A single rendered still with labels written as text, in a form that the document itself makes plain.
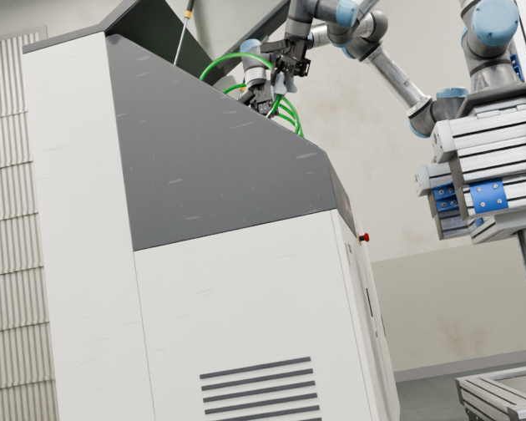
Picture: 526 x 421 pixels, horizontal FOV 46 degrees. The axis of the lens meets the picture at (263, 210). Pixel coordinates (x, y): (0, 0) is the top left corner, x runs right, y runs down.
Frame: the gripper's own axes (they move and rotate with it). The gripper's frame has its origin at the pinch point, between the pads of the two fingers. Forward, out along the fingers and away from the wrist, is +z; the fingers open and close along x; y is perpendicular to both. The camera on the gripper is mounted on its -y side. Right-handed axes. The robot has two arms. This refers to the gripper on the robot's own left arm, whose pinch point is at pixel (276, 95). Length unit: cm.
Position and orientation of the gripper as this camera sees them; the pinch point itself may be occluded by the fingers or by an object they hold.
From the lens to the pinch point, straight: 195.9
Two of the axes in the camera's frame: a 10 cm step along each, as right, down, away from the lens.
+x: 6.9, -2.1, 7.0
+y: 7.0, 4.6, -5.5
